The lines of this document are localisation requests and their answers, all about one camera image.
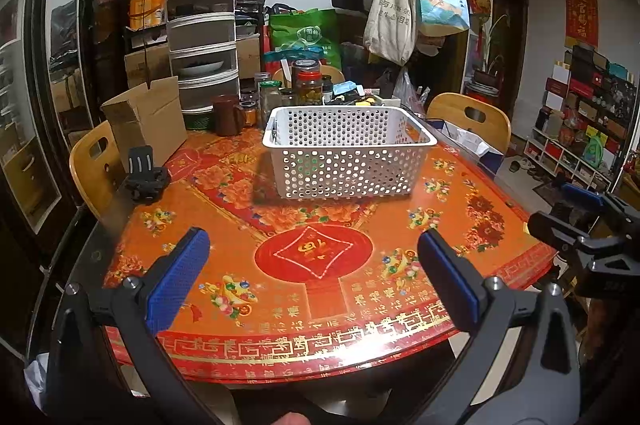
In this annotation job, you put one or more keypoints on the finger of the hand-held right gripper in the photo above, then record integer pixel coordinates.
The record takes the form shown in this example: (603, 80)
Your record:
(580, 197)
(555, 230)

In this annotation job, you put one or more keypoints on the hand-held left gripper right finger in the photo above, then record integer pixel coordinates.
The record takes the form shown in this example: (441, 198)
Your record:
(450, 280)

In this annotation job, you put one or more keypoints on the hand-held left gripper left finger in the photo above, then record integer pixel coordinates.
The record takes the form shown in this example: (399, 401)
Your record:
(180, 275)

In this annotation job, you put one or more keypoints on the white perforated plastic basket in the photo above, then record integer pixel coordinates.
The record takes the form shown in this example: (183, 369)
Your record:
(345, 160)

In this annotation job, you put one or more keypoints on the white cubby shelf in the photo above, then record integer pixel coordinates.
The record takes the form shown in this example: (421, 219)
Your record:
(585, 115)

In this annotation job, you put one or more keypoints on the black clamp stand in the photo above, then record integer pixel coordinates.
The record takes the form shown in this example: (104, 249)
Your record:
(146, 177)

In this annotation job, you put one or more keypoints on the blue white box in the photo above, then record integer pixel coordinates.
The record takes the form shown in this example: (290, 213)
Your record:
(475, 150)

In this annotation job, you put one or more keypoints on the wooden chair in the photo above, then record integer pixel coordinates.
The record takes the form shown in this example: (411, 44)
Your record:
(92, 165)
(470, 117)

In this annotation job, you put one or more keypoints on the open cardboard box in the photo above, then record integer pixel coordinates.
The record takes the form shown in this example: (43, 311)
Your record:
(150, 125)

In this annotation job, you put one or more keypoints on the potted plant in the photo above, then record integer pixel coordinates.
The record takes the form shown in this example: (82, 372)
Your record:
(490, 60)

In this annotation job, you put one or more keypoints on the brown mug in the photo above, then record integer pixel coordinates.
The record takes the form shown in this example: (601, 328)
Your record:
(226, 115)

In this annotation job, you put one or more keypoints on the small glass jar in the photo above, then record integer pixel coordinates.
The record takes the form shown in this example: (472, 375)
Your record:
(248, 115)

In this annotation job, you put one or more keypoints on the crumpled clear plastic bag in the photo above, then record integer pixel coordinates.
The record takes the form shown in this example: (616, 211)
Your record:
(407, 92)

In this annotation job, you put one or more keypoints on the green lid glass jar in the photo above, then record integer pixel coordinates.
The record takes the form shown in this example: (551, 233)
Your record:
(270, 105)

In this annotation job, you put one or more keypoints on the glass door cabinet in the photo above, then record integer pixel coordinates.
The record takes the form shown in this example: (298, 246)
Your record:
(45, 105)

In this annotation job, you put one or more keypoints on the blue face mask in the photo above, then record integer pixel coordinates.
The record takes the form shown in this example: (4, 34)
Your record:
(345, 89)

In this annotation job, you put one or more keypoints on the glass pickle jar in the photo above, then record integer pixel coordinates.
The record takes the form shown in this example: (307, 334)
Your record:
(307, 85)

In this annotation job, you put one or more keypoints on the small cardboard box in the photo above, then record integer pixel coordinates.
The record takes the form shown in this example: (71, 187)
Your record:
(248, 55)

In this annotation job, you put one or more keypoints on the stacked grey drawer tower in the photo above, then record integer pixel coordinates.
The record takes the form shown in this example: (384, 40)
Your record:
(202, 45)

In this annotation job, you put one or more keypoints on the blue printed paper bag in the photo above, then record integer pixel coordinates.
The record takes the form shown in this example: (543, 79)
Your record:
(440, 0)

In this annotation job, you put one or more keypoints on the beige canvas tote bag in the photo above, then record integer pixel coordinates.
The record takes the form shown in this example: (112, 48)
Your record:
(390, 20)

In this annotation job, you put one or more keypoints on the orange tin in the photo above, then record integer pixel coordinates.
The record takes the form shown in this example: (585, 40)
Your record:
(147, 9)

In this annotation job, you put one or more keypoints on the green shopping bag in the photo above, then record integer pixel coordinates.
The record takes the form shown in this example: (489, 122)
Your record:
(310, 32)

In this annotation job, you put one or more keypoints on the red wall scroll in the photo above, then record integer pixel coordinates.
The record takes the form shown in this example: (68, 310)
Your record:
(581, 10)

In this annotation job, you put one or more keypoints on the round red wall ornament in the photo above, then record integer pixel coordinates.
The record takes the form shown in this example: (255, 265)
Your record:
(481, 2)

